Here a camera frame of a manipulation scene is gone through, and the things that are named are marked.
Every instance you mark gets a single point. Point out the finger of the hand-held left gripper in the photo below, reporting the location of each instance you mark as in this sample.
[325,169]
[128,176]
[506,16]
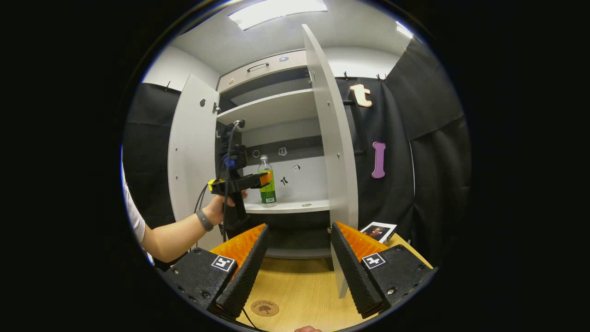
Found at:
[256,180]

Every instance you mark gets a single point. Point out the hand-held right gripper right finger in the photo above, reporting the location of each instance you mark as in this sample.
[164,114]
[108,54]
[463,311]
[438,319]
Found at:
[355,281]

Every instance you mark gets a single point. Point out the green label clear bottle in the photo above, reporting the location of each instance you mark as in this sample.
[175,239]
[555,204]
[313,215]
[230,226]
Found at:
[268,196]

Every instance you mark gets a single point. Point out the person's white shirt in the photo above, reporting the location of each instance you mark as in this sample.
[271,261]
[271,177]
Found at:
[133,216]

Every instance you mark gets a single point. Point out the grey wristband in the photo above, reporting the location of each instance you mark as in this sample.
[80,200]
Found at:
[204,220]

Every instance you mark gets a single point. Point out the narrow ceiling light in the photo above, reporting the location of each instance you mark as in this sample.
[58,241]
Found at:
[404,30]

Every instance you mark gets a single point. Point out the grey cabinet door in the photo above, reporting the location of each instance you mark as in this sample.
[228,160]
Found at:
[332,138]
[189,147]

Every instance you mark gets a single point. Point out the white framed photo card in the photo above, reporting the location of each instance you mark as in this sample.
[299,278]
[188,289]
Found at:
[380,232]

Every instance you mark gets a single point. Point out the black backdrop cloth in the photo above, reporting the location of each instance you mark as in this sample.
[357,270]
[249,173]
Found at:
[438,184]

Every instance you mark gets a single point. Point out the round wooden coaster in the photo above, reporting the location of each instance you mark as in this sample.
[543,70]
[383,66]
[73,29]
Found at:
[265,308]

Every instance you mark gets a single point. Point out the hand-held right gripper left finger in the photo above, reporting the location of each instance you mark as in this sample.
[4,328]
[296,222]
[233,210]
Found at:
[246,276]

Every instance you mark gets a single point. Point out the large ceiling light panel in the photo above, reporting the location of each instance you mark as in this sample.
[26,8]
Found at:
[276,11]

